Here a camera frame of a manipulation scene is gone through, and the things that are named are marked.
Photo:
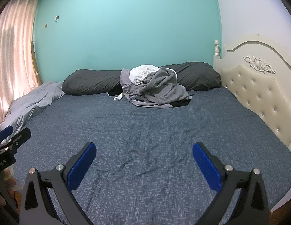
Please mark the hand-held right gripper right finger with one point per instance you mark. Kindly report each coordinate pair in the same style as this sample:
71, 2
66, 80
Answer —
206, 168

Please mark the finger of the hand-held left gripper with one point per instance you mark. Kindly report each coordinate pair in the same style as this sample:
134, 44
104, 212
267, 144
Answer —
18, 138
4, 131

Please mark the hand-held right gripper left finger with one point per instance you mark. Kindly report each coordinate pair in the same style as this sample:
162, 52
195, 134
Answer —
82, 166

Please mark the grey knit sweater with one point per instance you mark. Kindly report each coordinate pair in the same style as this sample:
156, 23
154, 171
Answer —
164, 86

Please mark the person's left hand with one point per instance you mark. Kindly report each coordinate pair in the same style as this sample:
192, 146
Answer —
10, 185

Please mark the light grey duvet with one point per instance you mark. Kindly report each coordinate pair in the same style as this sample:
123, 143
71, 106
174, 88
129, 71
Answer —
30, 103

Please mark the black garment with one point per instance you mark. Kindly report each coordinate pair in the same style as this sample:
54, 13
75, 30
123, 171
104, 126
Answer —
181, 103

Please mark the pink curtain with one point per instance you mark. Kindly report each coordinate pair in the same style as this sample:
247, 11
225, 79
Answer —
11, 58

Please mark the small white cloth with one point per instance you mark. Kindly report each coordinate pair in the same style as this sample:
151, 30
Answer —
118, 97

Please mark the dark grey pillow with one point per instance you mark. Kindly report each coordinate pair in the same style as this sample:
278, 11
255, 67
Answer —
197, 75
89, 80

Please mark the dark grey garment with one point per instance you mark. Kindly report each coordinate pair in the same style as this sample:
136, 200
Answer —
137, 97

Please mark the cream tufted headboard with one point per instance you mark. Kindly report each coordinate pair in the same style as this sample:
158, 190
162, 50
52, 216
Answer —
258, 89

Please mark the light grey garment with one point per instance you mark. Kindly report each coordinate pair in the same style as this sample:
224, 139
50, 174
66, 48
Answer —
124, 78

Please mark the white garment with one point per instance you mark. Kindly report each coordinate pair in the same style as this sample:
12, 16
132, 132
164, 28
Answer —
142, 73

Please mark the wooden window frame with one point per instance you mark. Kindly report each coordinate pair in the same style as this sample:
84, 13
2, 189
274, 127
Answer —
34, 61

